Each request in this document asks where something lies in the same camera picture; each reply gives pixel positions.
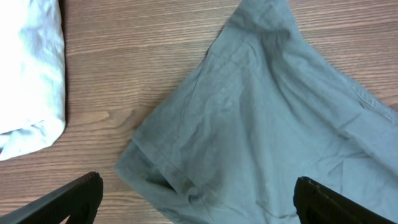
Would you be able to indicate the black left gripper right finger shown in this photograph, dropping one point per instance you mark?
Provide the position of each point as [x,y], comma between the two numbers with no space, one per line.
[317,204]

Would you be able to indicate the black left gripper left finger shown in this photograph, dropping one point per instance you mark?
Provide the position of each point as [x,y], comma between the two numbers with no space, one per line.
[75,202]

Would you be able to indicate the folded beige shorts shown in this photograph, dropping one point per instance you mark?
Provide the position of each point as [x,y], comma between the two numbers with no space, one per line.
[32,76]

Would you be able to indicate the grey shorts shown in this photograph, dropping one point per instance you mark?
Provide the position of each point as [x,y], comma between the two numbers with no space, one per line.
[262,109]

